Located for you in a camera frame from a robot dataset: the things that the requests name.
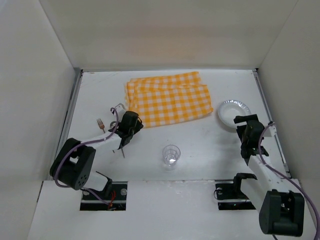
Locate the clear plastic cup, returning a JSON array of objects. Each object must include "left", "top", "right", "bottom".
[{"left": 162, "top": 144, "right": 181, "bottom": 171}]

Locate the white paper plate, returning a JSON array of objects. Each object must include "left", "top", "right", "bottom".
[{"left": 218, "top": 99, "right": 252, "bottom": 129}]

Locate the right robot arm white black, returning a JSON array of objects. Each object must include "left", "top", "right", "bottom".
[{"left": 233, "top": 114, "right": 305, "bottom": 237}]

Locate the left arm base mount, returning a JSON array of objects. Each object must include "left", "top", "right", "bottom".
[{"left": 79, "top": 181, "right": 128, "bottom": 211}]

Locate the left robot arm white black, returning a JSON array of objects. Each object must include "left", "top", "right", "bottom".
[{"left": 49, "top": 107, "right": 144, "bottom": 200}]

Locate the copper fork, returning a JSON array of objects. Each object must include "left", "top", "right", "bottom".
[{"left": 96, "top": 118, "right": 105, "bottom": 133}]

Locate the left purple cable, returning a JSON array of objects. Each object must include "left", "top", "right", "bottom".
[{"left": 53, "top": 107, "right": 121, "bottom": 205}]

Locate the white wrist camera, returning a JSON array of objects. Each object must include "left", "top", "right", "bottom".
[
  {"left": 110, "top": 103, "right": 126, "bottom": 119},
  {"left": 263, "top": 121, "right": 277, "bottom": 138}
]

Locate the yellow white checkered cloth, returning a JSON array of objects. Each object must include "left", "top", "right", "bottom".
[{"left": 124, "top": 71, "right": 214, "bottom": 128}]

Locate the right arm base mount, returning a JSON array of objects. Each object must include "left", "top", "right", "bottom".
[{"left": 213, "top": 181, "right": 256, "bottom": 211}]

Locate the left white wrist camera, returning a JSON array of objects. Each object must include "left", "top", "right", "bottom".
[{"left": 110, "top": 103, "right": 126, "bottom": 119}]

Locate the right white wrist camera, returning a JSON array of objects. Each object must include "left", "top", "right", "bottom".
[{"left": 263, "top": 121, "right": 277, "bottom": 138}]

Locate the silver spoon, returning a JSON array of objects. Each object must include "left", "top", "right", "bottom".
[{"left": 109, "top": 120, "right": 126, "bottom": 159}]

